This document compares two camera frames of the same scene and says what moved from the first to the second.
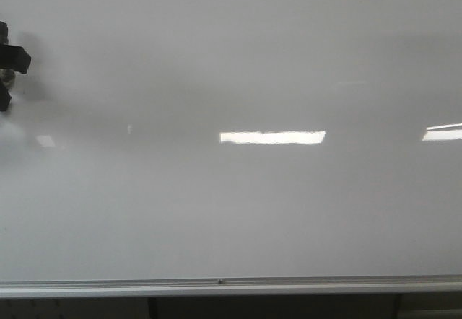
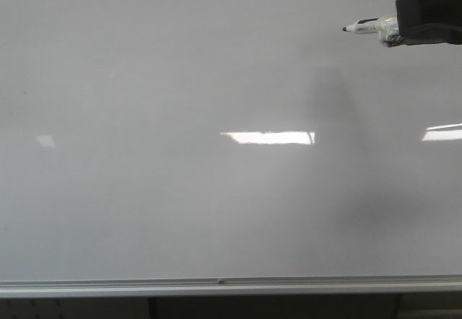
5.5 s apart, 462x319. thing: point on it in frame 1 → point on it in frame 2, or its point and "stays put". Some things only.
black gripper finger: [14, 58] → [431, 16]
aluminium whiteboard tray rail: [372, 286] stays put
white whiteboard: [182, 125] stays put
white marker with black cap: [7, 76] → [385, 26]
